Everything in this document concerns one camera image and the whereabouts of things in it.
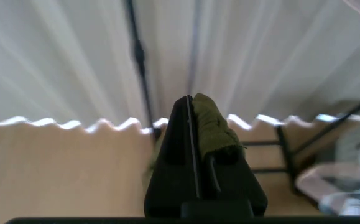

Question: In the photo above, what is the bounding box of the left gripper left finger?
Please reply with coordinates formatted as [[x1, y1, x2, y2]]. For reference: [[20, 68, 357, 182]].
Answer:
[[144, 94, 201, 218]]

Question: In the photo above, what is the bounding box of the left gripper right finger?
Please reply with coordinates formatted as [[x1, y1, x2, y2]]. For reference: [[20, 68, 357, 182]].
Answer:
[[187, 95, 269, 216]]

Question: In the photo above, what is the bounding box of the green printed T-shirt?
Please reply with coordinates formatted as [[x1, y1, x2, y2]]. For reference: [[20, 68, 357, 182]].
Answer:
[[143, 92, 247, 175]]

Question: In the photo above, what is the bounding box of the white laundry basket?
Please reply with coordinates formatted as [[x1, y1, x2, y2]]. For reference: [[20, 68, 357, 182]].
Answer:
[[294, 113, 360, 217]]

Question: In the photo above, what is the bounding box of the black clothes rack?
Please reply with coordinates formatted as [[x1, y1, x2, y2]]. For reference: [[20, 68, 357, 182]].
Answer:
[[124, 0, 360, 195]]

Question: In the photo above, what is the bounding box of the beige curtain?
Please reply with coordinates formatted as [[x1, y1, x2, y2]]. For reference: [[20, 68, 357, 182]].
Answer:
[[0, 0, 360, 132]]

